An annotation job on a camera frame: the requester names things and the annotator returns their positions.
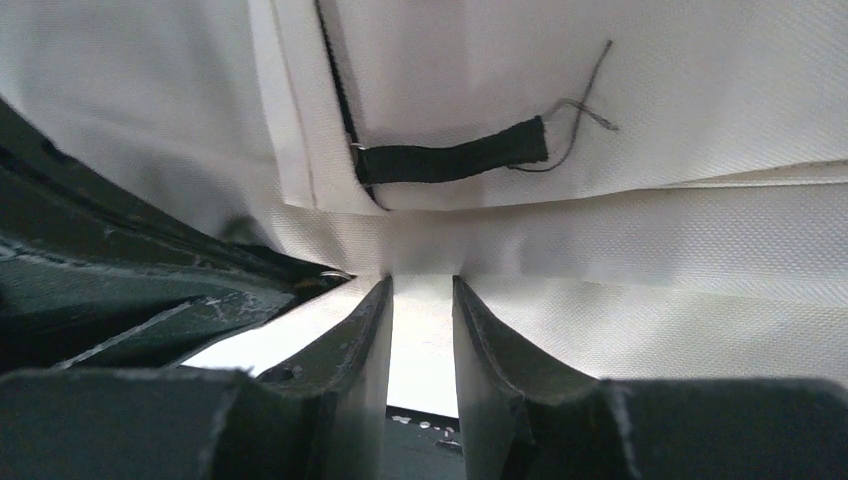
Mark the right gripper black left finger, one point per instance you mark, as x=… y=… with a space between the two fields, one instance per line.
x=317 y=415

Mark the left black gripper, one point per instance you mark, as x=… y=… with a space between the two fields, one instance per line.
x=91 y=275

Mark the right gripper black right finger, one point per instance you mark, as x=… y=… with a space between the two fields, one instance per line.
x=525 y=415

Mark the beige canvas student bag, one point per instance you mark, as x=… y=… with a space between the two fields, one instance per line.
x=644 y=188

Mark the black mounting rail base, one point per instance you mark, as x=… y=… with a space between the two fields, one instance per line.
x=420 y=445

